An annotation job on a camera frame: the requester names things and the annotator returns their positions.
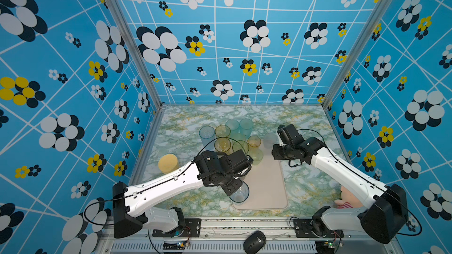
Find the pink plush doll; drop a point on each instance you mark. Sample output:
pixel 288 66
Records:
pixel 347 200

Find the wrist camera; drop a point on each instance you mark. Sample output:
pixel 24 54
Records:
pixel 289 135
pixel 240 163

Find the amber cup front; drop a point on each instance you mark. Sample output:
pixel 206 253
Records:
pixel 222 145

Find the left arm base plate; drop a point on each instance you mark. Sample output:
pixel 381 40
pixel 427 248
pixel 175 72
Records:
pixel 191 230

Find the black computer mouse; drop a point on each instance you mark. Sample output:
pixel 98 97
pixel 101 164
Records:
pixel 255 242

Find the small amber cup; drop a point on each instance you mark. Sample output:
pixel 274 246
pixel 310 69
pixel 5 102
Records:
pixel 254 141

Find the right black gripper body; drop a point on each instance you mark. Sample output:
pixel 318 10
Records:
pixel 280 153

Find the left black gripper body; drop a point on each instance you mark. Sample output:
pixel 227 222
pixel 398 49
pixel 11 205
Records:
pixel 232 184

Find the amber cup back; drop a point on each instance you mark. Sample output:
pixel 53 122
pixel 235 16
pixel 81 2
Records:
pixel 222 131

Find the blue-grey translucent cup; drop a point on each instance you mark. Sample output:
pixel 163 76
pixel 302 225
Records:
pixel 207 136

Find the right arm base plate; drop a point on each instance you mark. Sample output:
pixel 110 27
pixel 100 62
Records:
pixel 304 229

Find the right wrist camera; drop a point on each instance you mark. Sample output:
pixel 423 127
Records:
pixel 289 135

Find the aluminium front frame rail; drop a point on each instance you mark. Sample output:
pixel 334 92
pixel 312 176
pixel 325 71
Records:
pixel 226 235

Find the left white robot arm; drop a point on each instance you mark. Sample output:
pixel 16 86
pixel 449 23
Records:
pixel 135 207

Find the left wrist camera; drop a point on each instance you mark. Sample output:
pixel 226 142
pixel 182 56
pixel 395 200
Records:
pixel 240 163

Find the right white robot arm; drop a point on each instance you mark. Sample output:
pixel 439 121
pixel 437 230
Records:
pixel 384 208

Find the light green cup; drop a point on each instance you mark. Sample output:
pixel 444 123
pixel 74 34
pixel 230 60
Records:
pixel 256 154

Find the green translucent cup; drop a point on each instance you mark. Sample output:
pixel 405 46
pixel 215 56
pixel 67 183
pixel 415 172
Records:
pixel 240 145

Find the clear colourless cup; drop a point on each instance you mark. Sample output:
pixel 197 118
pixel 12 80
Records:
pixel 269 140

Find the grey-blue clear cup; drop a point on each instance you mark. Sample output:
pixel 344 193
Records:
pixel 240 195

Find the teal cup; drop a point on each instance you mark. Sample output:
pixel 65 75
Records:
pixel 234 128
pixel 246 127

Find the beige plastic tray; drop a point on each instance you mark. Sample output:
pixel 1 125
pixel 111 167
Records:
pixel 266 185

